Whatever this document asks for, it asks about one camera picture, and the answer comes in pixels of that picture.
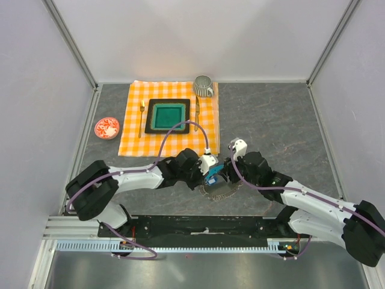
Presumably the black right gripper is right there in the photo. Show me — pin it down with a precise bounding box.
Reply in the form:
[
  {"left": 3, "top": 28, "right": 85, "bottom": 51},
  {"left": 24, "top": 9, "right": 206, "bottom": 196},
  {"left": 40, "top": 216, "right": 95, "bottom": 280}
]
[{"left": 217, "top": 151, "right": 260, "bottom": 187}]

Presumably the blue key tag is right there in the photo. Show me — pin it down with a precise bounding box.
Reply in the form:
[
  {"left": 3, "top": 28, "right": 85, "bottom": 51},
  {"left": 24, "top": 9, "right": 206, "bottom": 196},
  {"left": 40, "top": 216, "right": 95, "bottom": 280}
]
[{"left": 206, "top": 176, "right": 218, "bottom": 186}]

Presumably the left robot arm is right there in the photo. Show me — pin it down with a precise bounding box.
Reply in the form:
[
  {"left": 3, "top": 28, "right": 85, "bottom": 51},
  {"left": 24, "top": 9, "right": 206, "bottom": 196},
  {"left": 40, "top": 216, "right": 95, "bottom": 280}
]
[{"left": 66, "top": 149, "right": 218, "bottom": 237}]

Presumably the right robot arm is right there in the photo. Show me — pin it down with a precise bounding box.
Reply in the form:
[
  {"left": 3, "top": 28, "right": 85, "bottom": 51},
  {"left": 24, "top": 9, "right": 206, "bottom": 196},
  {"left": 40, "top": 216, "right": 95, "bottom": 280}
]
[{"left": 224, "top": 149, "right": 384, "bottom": 267}]

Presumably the black teal square plate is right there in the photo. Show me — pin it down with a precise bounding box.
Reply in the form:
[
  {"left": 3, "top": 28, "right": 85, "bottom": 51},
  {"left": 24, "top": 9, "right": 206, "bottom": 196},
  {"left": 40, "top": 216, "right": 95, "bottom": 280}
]
[{"left": 144, "top": 99, "right": 191, "bottom": 134}]

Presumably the gold knife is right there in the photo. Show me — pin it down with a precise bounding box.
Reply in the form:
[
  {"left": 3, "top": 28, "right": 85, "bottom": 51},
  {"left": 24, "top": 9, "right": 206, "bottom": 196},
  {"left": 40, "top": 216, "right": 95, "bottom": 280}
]
[{"left": 194, "top": 96, "right": 200, "bottom": 131}]

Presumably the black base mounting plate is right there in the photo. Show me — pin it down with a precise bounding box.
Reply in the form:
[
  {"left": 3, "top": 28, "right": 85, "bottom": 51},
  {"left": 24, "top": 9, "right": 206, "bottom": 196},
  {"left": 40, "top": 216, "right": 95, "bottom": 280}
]
[{"left": 97, "top": 214, "right": 304, "bottom": 249}]

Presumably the gold fork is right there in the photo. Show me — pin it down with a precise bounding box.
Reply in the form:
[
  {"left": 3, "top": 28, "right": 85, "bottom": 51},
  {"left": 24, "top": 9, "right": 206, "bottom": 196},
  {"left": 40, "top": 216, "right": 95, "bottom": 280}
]
[{"left": 138, "top": 100, "right": 146, "bottom": 138}]

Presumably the grey striped mug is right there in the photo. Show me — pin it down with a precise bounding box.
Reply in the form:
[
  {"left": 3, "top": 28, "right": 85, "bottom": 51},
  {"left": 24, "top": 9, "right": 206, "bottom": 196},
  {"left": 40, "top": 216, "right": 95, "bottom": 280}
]
[{"left": 192, "top": 75, "right": 215, "bottom": 98}]

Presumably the red white patterned bowl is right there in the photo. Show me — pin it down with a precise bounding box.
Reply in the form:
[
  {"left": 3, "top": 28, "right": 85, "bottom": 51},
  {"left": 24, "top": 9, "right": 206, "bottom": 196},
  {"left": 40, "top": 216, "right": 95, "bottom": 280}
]
[{"left": 94, "top": 117, "right": 120, "bottom": 140}]

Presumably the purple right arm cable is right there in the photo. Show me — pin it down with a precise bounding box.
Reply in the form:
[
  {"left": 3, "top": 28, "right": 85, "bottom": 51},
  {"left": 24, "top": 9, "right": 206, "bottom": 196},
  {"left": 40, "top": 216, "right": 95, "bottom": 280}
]
[{"left": 228, "top": 146, "right": 385, "bottom": 261}]

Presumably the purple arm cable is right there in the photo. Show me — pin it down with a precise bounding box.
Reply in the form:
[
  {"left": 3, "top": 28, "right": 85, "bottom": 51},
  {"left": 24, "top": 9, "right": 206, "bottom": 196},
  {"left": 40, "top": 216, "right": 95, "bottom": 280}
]
[
  {"left": 228, "top": 146, "right": 385, "bottom": 261},
  {"left": 66, "top": 120, "right": 211, "bottom": 260}
]

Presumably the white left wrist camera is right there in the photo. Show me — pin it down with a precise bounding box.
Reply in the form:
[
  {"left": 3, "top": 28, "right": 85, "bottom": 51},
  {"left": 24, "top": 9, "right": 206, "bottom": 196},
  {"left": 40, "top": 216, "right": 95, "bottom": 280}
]
[{"left": 199, "top": 148, "right": 218, "bottom": 176}]

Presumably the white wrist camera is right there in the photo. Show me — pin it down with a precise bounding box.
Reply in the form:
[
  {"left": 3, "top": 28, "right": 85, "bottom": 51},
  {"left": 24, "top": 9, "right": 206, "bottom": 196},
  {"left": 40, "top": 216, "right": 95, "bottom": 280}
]
[
  {"left": 199, "top": 148, "right": 218, "bottom": 176},
  {"left": 229, "top": 138, "right": 247, "bottom": 161}
]

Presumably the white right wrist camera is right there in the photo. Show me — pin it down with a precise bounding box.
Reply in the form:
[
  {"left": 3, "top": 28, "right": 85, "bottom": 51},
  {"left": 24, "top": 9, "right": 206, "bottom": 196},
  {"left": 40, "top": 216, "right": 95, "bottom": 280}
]
[{"left": 229, "top": 138, "right": 247, "bottom": 161}]

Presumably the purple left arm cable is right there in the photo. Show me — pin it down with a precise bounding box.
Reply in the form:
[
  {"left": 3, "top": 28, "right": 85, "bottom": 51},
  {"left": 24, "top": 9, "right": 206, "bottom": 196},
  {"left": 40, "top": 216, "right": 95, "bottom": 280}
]
[{"left": 66, "top": 120, "right": 211, "bottom": 260}]

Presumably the grey slotted cable duct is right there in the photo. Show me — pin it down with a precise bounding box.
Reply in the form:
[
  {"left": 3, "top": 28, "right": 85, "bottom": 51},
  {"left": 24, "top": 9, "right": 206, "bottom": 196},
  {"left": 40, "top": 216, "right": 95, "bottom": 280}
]
[{"left": 55, "top": 240, "right": 293, "bottom": 253}]

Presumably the aluminium corner post left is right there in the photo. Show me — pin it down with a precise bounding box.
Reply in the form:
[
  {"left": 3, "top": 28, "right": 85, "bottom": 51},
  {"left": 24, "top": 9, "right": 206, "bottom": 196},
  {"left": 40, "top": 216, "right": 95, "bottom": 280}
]
[{"left": 42, "top": 0, "right": 100, "bottom": 91}]

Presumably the aluminium corner post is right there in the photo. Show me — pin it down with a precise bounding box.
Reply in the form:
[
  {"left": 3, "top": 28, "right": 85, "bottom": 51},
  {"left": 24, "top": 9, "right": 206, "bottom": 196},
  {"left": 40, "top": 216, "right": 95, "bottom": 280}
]
[
  {"left": 306, "top": 0, "right": 362, "bottom": 88},
  {"left": 42, "top": 0, "right": 100, "bottom": 91}
]

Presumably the aluminium corner post right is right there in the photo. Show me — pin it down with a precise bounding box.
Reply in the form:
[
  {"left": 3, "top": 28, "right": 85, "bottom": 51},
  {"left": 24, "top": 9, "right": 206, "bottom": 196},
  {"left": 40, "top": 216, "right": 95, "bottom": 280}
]
[{"left": 306, "top": 0, "right": 362, "bottom": 88}]

